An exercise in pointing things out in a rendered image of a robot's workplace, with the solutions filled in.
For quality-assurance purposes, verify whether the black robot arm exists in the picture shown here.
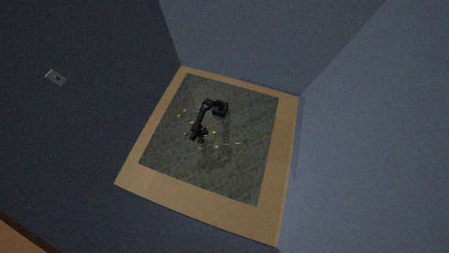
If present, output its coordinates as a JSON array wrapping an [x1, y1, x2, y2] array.
[[189, 98, 225, 141]]

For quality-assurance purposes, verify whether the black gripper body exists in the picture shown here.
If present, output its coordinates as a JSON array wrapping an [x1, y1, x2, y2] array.
[[197, 125, 204, 144]]

